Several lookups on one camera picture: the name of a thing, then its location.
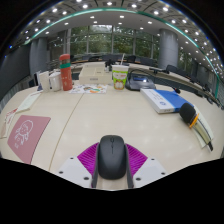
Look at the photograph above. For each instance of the pink mouse pad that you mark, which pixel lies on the pink mouse pad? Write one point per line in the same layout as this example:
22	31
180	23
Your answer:
28	136

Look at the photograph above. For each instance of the red thermos bottle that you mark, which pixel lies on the red thermos bottle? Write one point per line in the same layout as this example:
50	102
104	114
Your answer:
66	76

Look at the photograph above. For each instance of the dark conference microphone unit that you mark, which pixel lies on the dark conference microphone unit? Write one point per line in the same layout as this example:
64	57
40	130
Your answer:
140	84

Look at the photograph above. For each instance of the ceiling lights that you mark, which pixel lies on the ceiling lights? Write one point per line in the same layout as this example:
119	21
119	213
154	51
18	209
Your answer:
109	3

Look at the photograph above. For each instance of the long curved conference desk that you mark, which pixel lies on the long curved conference desk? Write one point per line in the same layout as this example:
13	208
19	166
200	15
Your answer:
186	80

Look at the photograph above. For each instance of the printed paper cup with straw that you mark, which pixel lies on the printed paper cup with straw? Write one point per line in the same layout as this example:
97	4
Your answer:
120	77

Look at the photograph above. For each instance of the dark office chairs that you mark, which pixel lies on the dark office chairs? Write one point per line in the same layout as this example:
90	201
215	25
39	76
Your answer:
146	61

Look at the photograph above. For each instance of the colourful printed flyer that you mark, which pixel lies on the colourful printed flyer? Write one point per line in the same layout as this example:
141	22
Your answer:
88	88

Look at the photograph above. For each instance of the beige cardboard box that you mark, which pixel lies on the beige cardboard box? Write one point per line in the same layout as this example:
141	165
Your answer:
95	75

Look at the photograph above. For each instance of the black computer mouse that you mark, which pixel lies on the black computer mouse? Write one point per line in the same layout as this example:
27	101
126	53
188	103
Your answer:
112	156

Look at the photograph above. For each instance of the white lidded ceramic mug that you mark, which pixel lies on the white lidded ceramic mug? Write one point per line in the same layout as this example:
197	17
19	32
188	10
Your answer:
55	81

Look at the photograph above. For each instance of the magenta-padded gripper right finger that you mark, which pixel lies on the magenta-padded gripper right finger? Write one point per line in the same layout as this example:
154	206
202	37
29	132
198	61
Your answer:
150	168

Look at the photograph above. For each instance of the black handheld microphone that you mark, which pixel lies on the black handheld microphone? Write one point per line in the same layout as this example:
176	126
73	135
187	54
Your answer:
188	114

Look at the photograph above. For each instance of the white booklet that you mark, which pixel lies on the white booklet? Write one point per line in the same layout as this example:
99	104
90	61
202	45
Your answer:
28	101

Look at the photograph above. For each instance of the blue and white book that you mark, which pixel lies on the blue and white book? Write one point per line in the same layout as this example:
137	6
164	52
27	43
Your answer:
160	100

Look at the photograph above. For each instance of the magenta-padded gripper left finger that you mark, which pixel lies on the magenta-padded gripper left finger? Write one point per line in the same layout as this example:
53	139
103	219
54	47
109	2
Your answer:
71	168

